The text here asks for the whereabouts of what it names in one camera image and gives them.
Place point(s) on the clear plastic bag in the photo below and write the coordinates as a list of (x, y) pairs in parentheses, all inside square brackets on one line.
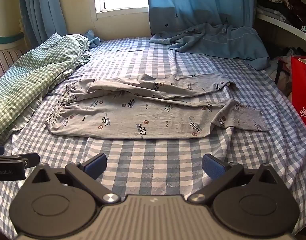
[(284, 65)]

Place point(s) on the blue blanket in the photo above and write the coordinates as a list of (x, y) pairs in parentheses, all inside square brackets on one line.
[(218, 40)]

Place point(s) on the red bag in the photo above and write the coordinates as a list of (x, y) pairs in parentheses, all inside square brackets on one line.
[(303, 90)]

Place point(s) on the green checked duvet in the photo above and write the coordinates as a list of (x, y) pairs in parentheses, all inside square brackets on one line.
[(30, 80)]

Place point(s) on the blue checked bed sheet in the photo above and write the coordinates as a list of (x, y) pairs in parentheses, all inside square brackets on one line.
[(155, 155)]

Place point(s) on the small blue cloth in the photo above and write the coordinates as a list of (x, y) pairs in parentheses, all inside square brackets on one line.
[(92, 40)]

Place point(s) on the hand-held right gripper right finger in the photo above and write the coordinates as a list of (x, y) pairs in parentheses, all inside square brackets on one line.
[(213, 167)]

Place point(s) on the striped mattress side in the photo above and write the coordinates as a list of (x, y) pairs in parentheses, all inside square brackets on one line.
[(5, 62)]

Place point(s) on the grey printed t-shirt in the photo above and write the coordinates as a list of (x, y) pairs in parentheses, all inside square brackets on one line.
[(123, 120)]

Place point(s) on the white furniture with teal trim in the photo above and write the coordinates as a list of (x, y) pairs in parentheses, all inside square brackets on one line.
[(5, 41)]

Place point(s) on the blue star curtain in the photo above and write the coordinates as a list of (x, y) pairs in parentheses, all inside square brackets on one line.
[(42, 10), (198, 0)]

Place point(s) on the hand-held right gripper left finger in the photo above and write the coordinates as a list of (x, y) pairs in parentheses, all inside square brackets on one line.
[(96, 165)]

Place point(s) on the white curved shelf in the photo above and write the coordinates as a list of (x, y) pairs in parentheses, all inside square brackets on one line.
[(280, 22)]

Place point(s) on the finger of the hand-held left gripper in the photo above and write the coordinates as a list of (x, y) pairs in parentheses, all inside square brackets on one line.
[(30, 160)]

